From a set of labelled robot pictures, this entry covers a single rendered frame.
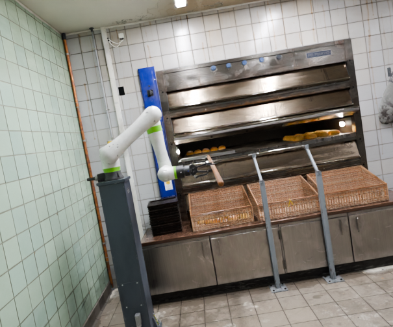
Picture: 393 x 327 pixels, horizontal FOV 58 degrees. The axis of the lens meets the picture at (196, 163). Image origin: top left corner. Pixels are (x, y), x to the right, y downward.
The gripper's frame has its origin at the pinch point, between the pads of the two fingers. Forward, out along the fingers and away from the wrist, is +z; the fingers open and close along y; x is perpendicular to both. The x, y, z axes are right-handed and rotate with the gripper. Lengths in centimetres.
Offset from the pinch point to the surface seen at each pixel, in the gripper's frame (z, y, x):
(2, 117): -120, -53, 42
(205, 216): -12, 47, -53
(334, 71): 135, -64, -104
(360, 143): 151, 10, -103
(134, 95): -63, -72, -100
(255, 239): 28, 72, -47
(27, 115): -120, -56, 9
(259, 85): 60, -63, -102
